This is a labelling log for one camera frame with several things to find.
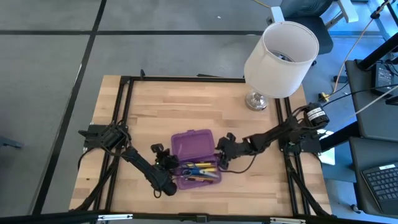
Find gray floor bracket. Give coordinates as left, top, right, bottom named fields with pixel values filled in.
left=0, top=135, right=25, bottom=150

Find black diagonal pole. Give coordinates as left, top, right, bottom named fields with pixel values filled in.
left=319, top=120, right=362, bottom=153
left=356, top=39, right=398, bottom=71

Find white cable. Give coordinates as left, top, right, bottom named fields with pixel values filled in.
left=329, top=92, right=398, bottom=130

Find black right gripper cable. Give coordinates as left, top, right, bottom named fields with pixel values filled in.
left=221, top=154, right=257, bottom=174

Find black aluminium table frame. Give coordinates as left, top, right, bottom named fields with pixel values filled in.
left=70, top=68, right=333, bottom=218

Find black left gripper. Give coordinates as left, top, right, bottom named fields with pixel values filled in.
left=152, top=148, right=181, bottom=171

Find orange pencil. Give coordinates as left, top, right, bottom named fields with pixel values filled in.
left=185, top=175, right=216, bottom=183

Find black power adapter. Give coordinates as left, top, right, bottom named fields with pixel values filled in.
left=374, top=63, right=396, bottom=96

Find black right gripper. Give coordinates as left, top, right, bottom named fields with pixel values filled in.
left=216, top=138, right=250, bottom=170

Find black overhead gantry bar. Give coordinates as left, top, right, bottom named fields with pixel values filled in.
left=0, top=210, right=398, bottom=224

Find table lamp with white shade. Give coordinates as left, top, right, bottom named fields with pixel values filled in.
left=243, top=21, right=320, bottom=112

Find yellowish hanging power cable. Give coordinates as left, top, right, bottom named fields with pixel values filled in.
left=331, top=0, right=391, bottom=94

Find gray side desk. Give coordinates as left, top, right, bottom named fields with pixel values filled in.
left=345, top=58, right=398, bottom=143
left=348, top=136, right=398, bottom=218

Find purple plastic pencil box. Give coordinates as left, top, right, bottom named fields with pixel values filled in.
left=170, top=129, right=223, bottom=191

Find office chair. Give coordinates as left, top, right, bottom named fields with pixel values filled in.
left=266, top=0, right=360, bottom=56

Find black laptop keyboard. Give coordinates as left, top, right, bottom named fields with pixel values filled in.
left=360, top=161, right=398, bottom=216

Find white paper sheet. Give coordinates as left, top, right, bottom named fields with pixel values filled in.
left=318, top=130, right=337, bottom=166

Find blue handled scissors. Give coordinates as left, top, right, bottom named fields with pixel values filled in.
left=181, top=166, right=215, bottom=180

